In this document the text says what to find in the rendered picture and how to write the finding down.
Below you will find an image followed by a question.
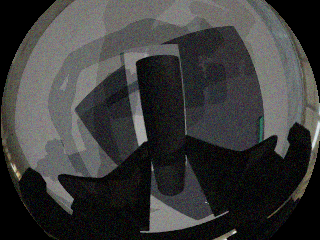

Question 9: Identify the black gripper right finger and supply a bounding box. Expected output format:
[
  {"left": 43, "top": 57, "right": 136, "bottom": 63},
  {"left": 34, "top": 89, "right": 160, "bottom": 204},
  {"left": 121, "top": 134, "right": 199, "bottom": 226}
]
[{"left": 185, "top": 135, "right": 277, "bottom": 217}]

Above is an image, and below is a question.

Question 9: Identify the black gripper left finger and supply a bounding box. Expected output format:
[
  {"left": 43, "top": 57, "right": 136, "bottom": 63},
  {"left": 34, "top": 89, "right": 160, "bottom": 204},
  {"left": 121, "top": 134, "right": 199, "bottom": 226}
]
[{"left": 57, "top": 141, "right": 152, "bottom": 232}]

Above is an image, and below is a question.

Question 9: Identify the teal flat trowel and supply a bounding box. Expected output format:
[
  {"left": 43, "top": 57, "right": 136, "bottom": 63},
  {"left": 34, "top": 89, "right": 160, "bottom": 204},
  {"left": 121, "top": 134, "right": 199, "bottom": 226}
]
[{"left": 257, "top": 116, "right": 263, "bottom": 144}]

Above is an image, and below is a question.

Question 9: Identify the dark grey mat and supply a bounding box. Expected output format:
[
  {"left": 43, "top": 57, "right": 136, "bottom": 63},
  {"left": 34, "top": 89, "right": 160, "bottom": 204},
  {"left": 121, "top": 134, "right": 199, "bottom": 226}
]
[{"left": 75, "top": 25, "right": 264, "bottom": 221}]

